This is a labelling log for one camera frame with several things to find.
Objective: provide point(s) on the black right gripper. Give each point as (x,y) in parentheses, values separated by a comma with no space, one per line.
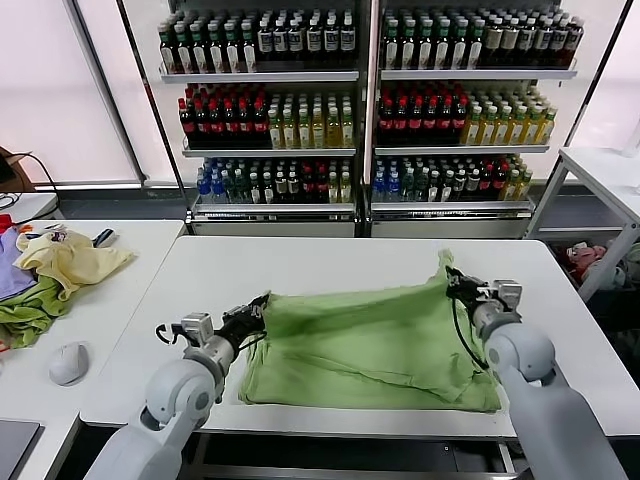
(472,291)

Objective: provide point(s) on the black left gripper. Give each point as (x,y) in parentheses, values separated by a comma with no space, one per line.
(242,322)

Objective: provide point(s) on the light green t-shirt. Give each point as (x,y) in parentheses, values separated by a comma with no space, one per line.
(360,340)

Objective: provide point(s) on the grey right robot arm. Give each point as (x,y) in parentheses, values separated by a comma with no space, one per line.
(545,390)

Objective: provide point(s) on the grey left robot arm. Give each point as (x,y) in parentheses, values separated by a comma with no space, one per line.
(170,395)

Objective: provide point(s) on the pink clothes pile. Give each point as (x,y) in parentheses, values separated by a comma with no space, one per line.
(582,260)

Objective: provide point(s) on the grey green clothes pile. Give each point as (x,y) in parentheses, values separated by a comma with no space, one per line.
(625,270)

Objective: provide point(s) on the small dark white-cap bottle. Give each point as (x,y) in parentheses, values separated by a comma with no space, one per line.
(472,187)
(281,189)
(434,187)
(293,189)
(446,187)
(459,187)
(268,190)
(255,190)

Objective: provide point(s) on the small red cola bottle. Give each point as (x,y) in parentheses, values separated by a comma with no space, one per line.
(499,187)
(307,189)
(321,189)
(486,187)

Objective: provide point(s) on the small yellow drink bottle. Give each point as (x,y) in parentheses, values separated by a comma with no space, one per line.
(333,190)
(510,189)
(523,189)
(346,190)

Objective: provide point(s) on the small blue water bottle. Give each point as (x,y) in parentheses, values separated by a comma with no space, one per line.
(378,187)
(217,190)
(393,187)
(202,190)

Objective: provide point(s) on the red cap cola bottle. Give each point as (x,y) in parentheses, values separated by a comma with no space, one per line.
(430,125)
(215,127)
(460,125)
(187,127)
(415,125)
(201,127)
(259,127)
(400,125)
(229,127)
(244,127)
(385,125)
(445,125)

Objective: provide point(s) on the dark blue striped cloth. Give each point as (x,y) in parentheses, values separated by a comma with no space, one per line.
(104,238)

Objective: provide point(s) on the pale yellow garment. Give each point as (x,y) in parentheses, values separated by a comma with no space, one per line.
(75,262)

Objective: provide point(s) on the white computer mouse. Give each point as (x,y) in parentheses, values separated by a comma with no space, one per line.
(69,364)

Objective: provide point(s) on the beverage display shelf unit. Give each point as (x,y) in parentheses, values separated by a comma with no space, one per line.
(475,75)
(260,77)

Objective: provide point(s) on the green cap brown bottle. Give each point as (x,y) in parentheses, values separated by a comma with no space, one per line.
(184,52)
(475,50)
(408,50)
(248,52)
(216,52)
(168,52)
(232,52)
(391,50)
(425,50)
(459,50)
(200,52)
(442,50)

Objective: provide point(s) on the crumpled green garment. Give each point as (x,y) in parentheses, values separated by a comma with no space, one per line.
(25,315)

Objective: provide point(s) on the dark bottle pale label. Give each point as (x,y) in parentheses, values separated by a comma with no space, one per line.
(572,45)
(540,45)
(492,45)
(525,45)
(556,45)
(509,45)

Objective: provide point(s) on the purple garment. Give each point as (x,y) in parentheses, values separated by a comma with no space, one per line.
(10,275)

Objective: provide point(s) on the dark bottle white printed label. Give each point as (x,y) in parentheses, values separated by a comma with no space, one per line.
(265,42)
(281,42)
(347,42)
(296,42)
(314,42)
(330,42)

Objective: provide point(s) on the red cloth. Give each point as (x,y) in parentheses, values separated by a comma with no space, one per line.
(5,223)

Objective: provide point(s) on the brown cardboard box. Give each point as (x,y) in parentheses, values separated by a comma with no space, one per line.
(19,172)

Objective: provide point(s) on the grey laptop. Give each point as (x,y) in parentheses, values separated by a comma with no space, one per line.
(15,450)

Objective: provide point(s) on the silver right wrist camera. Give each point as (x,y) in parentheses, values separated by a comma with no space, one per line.
(507,296)

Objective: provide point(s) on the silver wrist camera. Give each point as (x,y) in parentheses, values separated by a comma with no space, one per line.
(196,327)
(507,296)

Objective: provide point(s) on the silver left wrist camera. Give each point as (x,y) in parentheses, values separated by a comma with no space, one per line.
(196,327)

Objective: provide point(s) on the white metal frame table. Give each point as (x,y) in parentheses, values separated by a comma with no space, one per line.
(600,170)

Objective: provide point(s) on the grey slanted window post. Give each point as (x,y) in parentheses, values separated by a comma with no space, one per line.
(111,90)

